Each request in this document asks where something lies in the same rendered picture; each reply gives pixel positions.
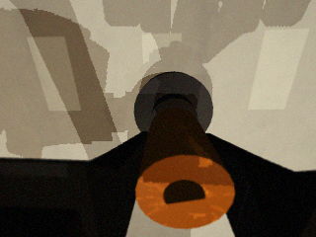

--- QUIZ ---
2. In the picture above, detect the orange knob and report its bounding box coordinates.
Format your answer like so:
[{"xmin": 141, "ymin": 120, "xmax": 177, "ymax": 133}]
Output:
[{"xmin": 135, "ymin": 108, "xmax": 235, "ymax": 229}]

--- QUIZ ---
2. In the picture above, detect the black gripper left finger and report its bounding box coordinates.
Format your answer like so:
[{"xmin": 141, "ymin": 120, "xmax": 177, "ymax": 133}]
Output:
[{"xmin": 0, "ymin": 131, "xmax": 148, "ymax": 237}]

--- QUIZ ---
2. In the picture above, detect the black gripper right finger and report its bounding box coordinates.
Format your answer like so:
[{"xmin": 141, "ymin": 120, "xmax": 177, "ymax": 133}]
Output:
[{"xmin": 206, "ymin": 133, "xmax": 316, "ymax": 237}]

